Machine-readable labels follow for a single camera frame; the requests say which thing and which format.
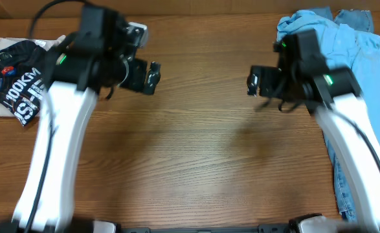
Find black patterned cycling jersey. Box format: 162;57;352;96
0;40;46;126

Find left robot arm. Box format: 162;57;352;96
0;2;161;233

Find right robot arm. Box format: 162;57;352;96
247;29;380;232

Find light blue t-shirt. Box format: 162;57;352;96
276;7;380;144

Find blue denim jeans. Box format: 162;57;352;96
310;6;374;222

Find folded beige trousers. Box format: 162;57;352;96
0;35;66;117

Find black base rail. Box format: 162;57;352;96
117;223;294;233

